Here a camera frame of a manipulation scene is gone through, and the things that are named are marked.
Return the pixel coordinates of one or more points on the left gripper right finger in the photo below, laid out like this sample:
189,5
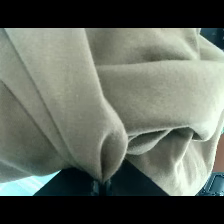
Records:
133,181

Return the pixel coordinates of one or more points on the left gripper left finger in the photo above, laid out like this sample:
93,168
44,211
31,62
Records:
71,185

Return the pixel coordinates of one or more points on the beige garment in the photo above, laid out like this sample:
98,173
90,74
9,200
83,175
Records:
110,93

